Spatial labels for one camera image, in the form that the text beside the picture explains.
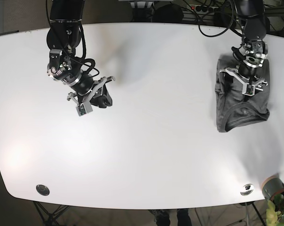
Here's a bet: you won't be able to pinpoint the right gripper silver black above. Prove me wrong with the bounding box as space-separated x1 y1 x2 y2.
66 75 115 116

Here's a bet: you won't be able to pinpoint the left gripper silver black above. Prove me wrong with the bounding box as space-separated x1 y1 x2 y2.
218 63 268 97

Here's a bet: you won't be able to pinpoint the grey T-shirt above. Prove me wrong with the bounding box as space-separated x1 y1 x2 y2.
215 55 270 133

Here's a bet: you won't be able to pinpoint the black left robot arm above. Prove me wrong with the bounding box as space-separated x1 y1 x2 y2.
219 0 268 97

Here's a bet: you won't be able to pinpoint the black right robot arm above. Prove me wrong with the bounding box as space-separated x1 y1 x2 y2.
46 0 115 116

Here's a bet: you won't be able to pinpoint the right silver table grommet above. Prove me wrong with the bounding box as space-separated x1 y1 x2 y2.
240 184 254 196

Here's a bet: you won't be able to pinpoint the silver table grommet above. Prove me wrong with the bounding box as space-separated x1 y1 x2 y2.
240 184 254 196
36 184 50 196

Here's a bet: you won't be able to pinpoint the grey plant pot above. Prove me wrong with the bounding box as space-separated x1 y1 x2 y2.
261 175 284 201

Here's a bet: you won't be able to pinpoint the left silver table grommet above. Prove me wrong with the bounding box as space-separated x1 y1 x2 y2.
36 184 50 196

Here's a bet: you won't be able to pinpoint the black folding table legs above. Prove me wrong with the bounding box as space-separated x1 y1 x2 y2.
33 201 70 226

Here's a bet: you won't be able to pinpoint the green potted plant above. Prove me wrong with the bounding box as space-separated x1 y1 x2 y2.
266 194 284 226

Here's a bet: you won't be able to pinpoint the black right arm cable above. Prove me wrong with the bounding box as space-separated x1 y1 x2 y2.
70 23 100 76

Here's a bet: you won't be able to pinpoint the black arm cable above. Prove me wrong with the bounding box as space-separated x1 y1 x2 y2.
70 23 100 76
197 0 246 38

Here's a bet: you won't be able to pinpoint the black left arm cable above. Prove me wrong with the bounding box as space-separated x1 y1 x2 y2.
197 0 246 38

